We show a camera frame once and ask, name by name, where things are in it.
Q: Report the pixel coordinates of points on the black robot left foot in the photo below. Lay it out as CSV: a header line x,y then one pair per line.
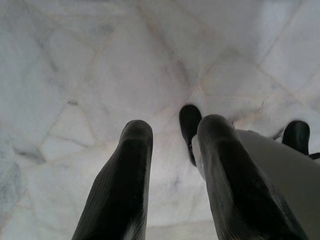
x,y
188,120

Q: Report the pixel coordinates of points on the black robot right foot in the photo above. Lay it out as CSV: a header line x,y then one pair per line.
x,y
296,136

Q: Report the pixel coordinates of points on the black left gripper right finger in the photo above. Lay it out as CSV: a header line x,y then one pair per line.
x,y
232,180

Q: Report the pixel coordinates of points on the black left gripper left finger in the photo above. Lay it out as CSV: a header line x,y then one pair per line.
x,y
125,175

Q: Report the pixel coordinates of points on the black robot foot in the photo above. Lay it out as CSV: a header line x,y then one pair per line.
x,y
296,136
188,120

